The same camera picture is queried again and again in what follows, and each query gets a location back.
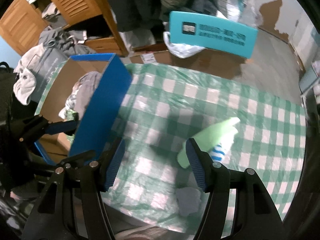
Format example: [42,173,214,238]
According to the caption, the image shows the blue cardboard storage box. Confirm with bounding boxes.
[35,52,133,165]

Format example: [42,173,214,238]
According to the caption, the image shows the dark hanging jacket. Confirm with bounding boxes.
[108,0,217,33]

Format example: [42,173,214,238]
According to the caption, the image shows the grey knit cloth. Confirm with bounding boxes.
[176,187,201,217]

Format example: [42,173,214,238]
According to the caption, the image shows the teal printed box flap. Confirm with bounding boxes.
[169,11,258,59]

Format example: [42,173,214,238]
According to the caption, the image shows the blue striped white sock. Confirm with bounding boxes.
[209,144,226,163]

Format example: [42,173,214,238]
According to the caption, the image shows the green checkered tablecloth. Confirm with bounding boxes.
[102,63,306,234]

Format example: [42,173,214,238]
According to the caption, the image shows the wooden cabinet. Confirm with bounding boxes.
[1,0,129,56]

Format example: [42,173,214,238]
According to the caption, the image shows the grey clothes pile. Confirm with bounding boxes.
[13,27,96,106]

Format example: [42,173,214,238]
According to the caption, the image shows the brown cardboard shipping box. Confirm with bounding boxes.
[130,49,247,79]

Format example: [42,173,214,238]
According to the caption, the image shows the light green cloth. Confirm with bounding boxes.
[192,117,240,159]

